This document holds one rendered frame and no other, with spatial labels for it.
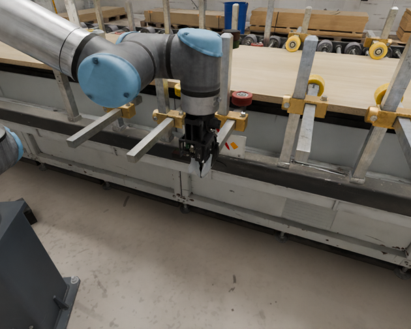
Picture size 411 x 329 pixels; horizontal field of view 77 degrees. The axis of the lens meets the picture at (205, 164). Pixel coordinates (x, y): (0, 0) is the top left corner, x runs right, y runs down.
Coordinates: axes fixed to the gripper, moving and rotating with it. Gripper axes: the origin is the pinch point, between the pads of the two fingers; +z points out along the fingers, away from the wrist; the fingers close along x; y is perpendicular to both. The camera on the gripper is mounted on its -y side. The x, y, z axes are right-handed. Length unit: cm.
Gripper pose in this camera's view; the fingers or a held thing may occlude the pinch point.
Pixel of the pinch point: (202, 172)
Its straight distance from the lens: 75.2
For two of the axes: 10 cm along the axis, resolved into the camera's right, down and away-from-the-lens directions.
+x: 9.3, 2.3, -3.0
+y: -3.8, 5.2, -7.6
